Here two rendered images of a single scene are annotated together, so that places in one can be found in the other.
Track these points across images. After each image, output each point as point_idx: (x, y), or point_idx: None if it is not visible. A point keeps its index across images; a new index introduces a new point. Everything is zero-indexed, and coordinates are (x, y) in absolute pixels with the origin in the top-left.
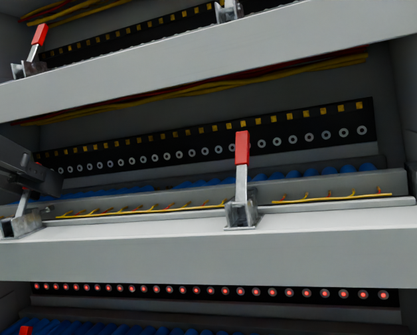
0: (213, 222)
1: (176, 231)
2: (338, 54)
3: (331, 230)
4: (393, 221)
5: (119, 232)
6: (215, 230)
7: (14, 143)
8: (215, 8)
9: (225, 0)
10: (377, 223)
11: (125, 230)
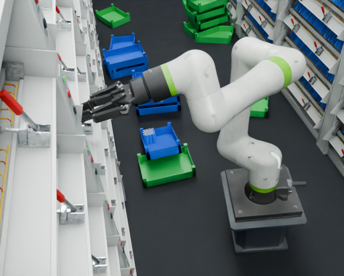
0: (78, 84)
1: (85, 89)
2: None
3: (86, 68)
4: (82, 61)
5: (85, 101)
6: (86, 82)
7: (97, 91)
8: (71, 25)
9: (64, 19)
10: (83, 63)
11: (83, 100)
